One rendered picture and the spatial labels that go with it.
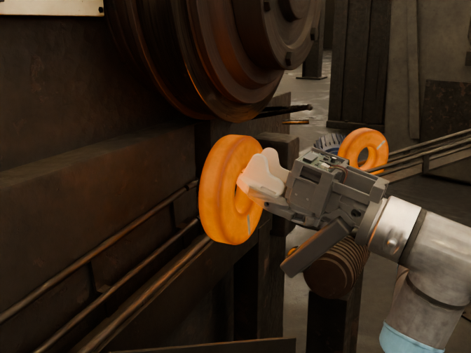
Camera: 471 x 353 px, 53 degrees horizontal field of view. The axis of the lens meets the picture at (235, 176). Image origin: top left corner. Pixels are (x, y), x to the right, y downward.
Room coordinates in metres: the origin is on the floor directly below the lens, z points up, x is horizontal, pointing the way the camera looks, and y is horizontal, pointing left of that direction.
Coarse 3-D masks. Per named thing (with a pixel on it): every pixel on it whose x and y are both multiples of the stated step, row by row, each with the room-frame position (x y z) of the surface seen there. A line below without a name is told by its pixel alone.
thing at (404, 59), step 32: (416, 0) 3.32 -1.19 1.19; (448, 0) 3.21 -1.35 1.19; (416, 32) 3.30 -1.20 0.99; (448, 32) 3.19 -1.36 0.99; (416, 64) 3.29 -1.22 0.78; (448, 64) 3.18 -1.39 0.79; (416, 96) 3.27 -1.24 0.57; (448, 96) 3.15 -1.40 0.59; (416, 128) 3.25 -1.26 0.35; (448, 128) 3.13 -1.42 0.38; (416, 160) 3.26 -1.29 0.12
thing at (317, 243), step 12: (324, 228) 0.57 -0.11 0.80; (336, 228) 0.55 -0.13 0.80; (348, 228) 0.55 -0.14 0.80; (312, 240) 0.57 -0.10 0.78; (324, 240) 0.56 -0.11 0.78; (336, 240) 0.55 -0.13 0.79; (288, 252) 0.60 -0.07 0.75; (300, 252) 0.57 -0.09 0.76; (312, 252) 0.56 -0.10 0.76; (324, 252) 0.56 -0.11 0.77; (288, 264) 0.58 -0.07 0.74; (300, 264) 0.57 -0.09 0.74; (288, 276) 0.58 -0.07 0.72
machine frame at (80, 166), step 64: (0, 64) 0.59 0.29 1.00; (64, 64) 0.68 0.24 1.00; (0, 128) 0.58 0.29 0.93; (64, 128) 0.67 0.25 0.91; (128, 128) 0.80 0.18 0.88; (192, 128) 0.87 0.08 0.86; (256, 128) 1.12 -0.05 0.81; (0, 192) 0.51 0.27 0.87; (64, 192) 0.59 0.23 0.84; (128, 192) 0.70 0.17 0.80; (192, 192) 0.87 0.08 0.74; (0, 256) 0.50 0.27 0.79; (64, 256) 0.58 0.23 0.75; (128, 256) 0.69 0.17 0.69; (64, 320) 0.57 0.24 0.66; (192, 320) 0.85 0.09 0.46
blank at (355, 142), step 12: (360, 132) 1.21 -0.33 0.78; (372, 132) 1.23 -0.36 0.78; (348, 144) 1.20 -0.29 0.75; (360, 144) 1.21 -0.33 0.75; (372, 144) 1.23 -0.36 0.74; (384, 144) 1.25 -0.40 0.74; (348, 156) 1.19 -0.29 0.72; (372, 156) 1.25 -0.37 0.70; (384, 156) 1.25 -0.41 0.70; (360, 168) 1.24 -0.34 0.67
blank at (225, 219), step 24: (216, 144) 0.63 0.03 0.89; (240, 144) 0.63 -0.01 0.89; (216, 168) 0.59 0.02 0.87; (240, 168) 0.63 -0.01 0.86; (216, 192) 0.58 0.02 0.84; (240, 192) 0.68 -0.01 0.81; (216, 216) 0.57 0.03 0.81; (240, 216) 0.62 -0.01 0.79; (216, 240) 0.61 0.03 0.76; (240, 240) 0.62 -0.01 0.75
